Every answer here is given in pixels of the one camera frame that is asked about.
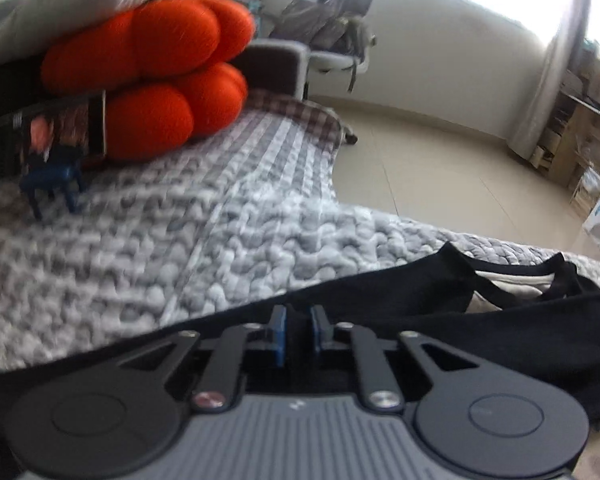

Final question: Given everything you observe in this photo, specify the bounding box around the grey patterned curtain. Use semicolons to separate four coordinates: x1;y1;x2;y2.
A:
507;0;588;161

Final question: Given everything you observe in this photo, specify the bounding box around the wooden shelf unit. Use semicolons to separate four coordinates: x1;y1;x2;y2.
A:
530;40;600;211

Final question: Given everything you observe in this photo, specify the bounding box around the grey backpack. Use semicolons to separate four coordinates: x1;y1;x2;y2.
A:
270;0;378;93

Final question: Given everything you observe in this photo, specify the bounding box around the grey patterned quilt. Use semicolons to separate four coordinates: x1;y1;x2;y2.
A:
0;105;600;376

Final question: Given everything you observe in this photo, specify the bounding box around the grey office chair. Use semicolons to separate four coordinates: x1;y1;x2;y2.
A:
280;0;381;145

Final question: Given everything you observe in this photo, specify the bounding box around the black shirt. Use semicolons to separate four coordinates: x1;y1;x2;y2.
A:
0;242;600;431

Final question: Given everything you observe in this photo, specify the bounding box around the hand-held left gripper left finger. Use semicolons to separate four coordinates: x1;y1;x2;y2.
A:
112;305;288;413

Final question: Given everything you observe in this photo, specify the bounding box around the white pillow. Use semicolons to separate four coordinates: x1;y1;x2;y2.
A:
0;0;231;66

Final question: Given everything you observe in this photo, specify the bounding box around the orange plush cushion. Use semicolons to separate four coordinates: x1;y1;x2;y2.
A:
40;0;255;161

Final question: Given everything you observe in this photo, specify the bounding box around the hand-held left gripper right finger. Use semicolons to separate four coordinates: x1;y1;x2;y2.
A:
309;305;486;413

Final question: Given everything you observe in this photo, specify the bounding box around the brown plaid blanket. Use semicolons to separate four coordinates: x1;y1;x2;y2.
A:
245;87;345;148

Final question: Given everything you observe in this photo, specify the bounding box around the blue phone stand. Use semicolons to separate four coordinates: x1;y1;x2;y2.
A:
20;152;88;221

